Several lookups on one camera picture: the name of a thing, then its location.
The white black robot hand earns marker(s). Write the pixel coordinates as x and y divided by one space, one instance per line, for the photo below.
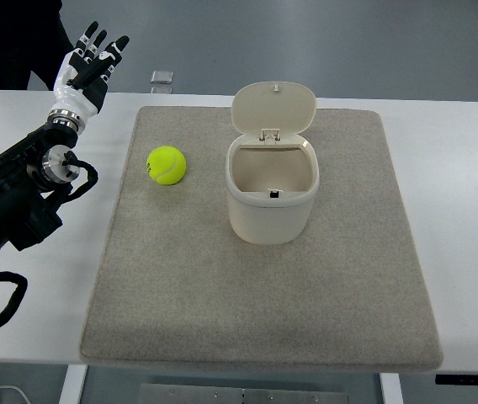
83 79

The yellow tennis ball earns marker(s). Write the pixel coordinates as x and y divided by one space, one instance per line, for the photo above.
166 165

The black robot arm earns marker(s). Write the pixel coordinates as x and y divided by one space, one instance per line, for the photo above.
38 175

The metal floor socket plate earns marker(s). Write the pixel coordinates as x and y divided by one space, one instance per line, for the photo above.
161 82

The person in dark clothes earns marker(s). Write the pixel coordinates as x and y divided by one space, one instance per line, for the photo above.
33 40

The beige lidded plastic bin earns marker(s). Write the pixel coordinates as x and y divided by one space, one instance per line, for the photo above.
272 172

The beige felt mat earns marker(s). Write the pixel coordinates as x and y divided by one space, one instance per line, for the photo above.
176 285

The white table leg left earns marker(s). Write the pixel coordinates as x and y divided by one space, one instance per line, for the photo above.
71 391

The white table leg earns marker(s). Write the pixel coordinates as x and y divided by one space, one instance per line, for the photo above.
71 391
391 388

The white table leg right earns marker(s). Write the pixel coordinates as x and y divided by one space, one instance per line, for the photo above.
391 388

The black desk control panel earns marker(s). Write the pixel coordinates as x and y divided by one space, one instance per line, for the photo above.
453 379

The grey metal base plate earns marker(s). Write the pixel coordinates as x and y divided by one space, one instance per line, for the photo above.
160 393

